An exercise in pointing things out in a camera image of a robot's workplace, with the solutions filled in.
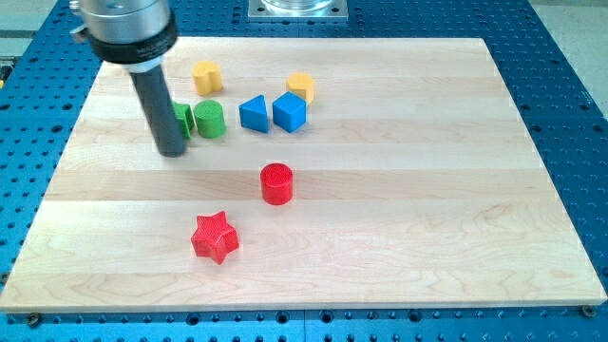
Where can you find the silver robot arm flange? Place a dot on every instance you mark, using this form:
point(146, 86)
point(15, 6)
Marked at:
point(132, 33)

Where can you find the light wooden board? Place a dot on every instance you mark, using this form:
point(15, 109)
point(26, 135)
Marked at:
point(416, 185)

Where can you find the red cylinder block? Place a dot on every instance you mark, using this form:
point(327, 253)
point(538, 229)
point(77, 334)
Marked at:
point(277, 181)

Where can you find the blue cube block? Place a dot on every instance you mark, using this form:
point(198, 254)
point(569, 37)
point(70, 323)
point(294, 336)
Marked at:
point(289, 112)

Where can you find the blue triangle block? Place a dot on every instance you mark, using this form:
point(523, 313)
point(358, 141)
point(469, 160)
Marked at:
point(253, 114)

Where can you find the yellow hexagon block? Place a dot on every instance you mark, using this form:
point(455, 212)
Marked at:
point(302, 85)

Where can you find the green cylinder block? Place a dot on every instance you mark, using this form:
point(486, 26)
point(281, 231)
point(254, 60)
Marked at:
point(209, 119)

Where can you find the red star block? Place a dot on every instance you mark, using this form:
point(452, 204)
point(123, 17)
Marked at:
point(214, 237)

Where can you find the green cube block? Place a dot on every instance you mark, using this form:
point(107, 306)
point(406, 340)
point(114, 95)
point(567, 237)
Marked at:
point(184, 115)

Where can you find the yellow heart block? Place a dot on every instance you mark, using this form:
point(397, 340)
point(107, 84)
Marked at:
point(207, 77)

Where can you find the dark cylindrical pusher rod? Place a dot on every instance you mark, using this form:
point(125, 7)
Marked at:
point(159, 112)

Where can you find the blue perforated metal table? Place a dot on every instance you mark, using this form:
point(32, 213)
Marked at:
point(552, 56)

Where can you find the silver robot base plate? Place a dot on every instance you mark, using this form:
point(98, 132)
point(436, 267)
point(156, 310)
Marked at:
point(267, 10)

